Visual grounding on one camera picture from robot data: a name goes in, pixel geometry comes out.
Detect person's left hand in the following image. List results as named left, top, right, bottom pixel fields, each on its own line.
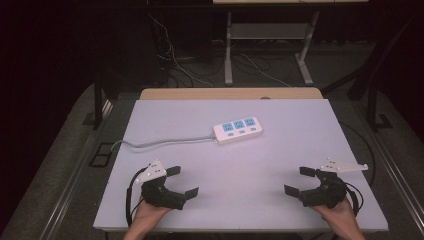
left=131, top=196, right=172, bottom=228

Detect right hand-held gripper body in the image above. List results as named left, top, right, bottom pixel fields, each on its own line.
left=298, top=157, right=369, bottom=210

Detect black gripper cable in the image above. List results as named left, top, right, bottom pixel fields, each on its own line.
left=343, top=181, right=365, bottom=218
left=125, top=167, right=148, bottom=228

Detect grey power strip cable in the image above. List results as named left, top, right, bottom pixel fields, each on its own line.
left=110, top=134, right=218, bottom=153

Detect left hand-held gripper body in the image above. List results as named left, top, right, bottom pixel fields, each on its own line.
left=134, top=159, right=188, bottom=211

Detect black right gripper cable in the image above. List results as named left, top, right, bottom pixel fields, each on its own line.
left=343, top=181, right=365, bottom=218

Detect person's right hand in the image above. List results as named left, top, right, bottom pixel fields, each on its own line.
left=311, top=198, right=360, bottom=230

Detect black metal stand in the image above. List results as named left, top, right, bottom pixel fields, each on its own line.
left=82, top=63, right=116, bottom=132
left=320, top=13, right=395, bottom=132

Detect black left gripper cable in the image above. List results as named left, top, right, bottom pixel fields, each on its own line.
left=125, top=167, right=148, bottom=228

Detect white floor cable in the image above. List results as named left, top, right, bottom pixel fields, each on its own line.
left=239, top=52, right=292, bottom=88
left=146, top=11, right=215, bottom=88

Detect white table mat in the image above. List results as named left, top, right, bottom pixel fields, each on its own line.
left=93, top=98, right=390, bottom=233

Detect white power strip blue sockets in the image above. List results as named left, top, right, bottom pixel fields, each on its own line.
left=212, top=116, right=264, bottom=146

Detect aluminium floor rail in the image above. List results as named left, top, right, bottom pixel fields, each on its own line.
left=39, top=98, right=115, bottom=240
left=351, top=106, right=424, bottom=231

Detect black floor cable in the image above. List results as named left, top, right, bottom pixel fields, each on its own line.
left=339, top=121, right=377, bottom=188

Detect black floor bracket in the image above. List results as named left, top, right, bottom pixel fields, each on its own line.
left=88, top=142, right=117, bottom=168

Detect grey metal frame desk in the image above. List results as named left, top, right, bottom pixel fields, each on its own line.
left=212, top=0, right=370, bottom=87

